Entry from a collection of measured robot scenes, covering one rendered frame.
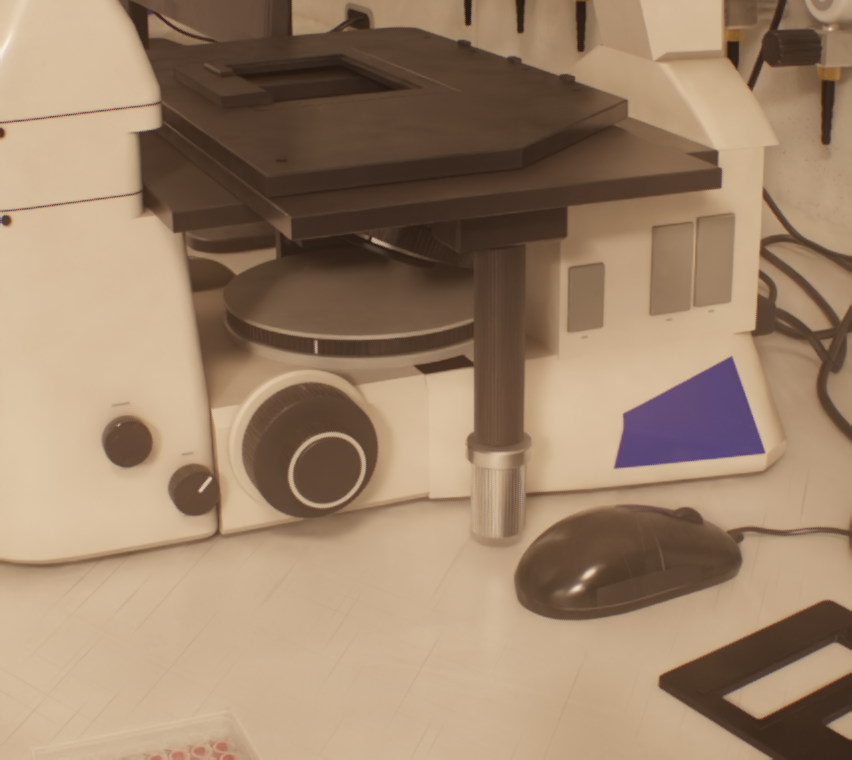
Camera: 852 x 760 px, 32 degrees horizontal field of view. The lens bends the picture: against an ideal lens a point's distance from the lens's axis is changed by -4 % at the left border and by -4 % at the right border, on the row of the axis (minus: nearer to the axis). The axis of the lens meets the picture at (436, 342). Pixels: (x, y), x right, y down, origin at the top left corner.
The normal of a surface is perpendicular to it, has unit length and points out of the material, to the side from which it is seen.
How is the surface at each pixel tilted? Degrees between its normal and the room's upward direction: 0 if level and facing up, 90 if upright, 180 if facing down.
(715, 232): 90
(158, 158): 0
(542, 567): 49
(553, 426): 81
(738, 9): 90
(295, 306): 0
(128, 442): 90
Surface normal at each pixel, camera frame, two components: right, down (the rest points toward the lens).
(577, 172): -0.01, -0.94
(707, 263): 0.40, 0.31
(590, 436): 0.18, 0.18
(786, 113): -0.92, 0.15
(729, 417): 0.28, -0.39
